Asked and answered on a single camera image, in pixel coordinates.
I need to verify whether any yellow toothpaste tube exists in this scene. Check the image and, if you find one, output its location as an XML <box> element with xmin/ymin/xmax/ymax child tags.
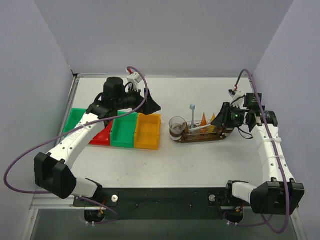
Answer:
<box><xmin>210</xmin><ymin>113</ymin><xmax>216</xmax><ymax>125</ymax></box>

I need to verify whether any white toothbrush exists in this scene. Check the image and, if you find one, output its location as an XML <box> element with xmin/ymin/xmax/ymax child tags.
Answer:
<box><xmin>189</xmin><ymin>103</ymin><xmax>196</xmax><ymax>129</ymax></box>
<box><xmin>189</xmin><ymin>124</ymin><xmax>212</xmax><ymax>132</ymax></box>

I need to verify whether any orange toothpaste box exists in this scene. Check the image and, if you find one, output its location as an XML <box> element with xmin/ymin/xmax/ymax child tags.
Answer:
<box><xmin>199</xmin><ymin>112</ymin><xmax>207</xmax><ymax>127</ymax></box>

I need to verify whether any clear glass cup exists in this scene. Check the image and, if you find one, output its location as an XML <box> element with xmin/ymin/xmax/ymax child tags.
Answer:
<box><xmin>169</xmin><ymin>116</ymin><xmax>187</xmax><ymax>141</ymax></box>
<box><xmin>224</xmin><ymin>127</ymin><xmax>235</xmax><ymax>134</ymax></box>

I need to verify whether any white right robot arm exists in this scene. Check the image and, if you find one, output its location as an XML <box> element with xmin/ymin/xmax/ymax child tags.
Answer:
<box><xmin>211</xmin><ymin>90</ymin><xmax>305</xmax><ymax>215</ymax></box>

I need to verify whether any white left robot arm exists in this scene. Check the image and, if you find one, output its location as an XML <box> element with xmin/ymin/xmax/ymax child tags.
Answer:
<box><xmin>34</xmin><ymin>72</ymin><xmax>161</xmax><ymax>206</ymax></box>

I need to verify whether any dark wooden oval tray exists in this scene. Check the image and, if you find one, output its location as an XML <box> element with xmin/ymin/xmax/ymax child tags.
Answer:
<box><xmin>173</xmin><ymin>127</ymin><xmax>232</xmax><ymax>144</ymax></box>

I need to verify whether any yellow bin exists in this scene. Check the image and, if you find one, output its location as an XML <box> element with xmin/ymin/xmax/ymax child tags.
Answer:
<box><xmin>134</xmin><ymin>113</ymin><xmax>161</xmax><ymax>150</ymax></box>

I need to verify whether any green bin with cups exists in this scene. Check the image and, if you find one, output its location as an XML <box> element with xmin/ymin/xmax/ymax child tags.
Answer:
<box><xmin>110</xmin><ymin>111</ymin><xmax>138</xmax><ymax>148</ymax></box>

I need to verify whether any red bin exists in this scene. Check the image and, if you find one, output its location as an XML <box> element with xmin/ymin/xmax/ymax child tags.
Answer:
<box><xmin>89</xmin><ymin>120</ymin><xmax>113</xmax><ymax>147</ymax></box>

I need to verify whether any green bin with toothbrushes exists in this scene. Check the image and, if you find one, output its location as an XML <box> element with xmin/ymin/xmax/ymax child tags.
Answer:
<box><xmin>63</xmin><ymin>108</ymin><xmax>86</xmax><ymax>133</ymax></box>

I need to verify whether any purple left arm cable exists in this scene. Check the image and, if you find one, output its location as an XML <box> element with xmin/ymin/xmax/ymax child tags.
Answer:
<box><xmin>3</xmin><ymin>66</ymin><xmax>147</xmax><ymax>195</ymax></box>

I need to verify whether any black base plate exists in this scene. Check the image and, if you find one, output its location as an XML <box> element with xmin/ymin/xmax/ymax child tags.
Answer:
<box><xmin>73</xmin><ymin>187</ymin><xmax>244</xmax><ymax>220</ymax></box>

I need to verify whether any aluminium frame rail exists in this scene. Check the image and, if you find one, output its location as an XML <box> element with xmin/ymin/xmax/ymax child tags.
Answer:
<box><xmin>29</xmin><ymin>193</ymin><xmax>99</xmax><ymax>210</ymax></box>

